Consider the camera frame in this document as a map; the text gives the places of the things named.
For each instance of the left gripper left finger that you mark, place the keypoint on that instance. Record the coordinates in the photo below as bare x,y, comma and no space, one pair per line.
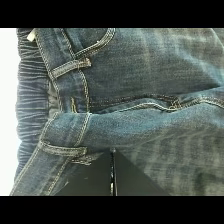
95,180

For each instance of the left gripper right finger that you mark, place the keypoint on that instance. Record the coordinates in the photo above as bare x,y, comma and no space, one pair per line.
133,180

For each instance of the blue jeans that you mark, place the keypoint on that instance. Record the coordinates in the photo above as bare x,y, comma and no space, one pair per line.
140,83

